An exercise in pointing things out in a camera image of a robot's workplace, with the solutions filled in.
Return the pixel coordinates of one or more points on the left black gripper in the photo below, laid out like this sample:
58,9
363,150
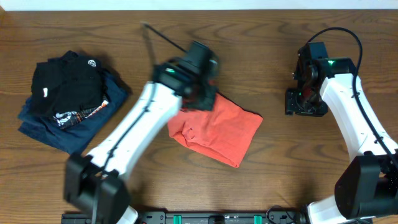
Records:
201,101

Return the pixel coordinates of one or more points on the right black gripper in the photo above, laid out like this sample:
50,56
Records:
291,105

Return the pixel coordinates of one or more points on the red orange t-shirt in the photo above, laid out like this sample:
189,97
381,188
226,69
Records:
225,133

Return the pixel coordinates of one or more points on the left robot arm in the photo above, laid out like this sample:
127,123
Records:
96,183

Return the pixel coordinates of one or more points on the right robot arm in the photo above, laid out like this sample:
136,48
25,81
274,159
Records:
368,186

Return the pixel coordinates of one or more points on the navy blue folded garment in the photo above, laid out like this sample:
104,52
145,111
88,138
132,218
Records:
77,137

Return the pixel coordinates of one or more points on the black patterned folded garment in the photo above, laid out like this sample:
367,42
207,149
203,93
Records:
71,118

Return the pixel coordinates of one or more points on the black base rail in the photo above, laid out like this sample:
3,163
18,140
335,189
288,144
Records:
274,215

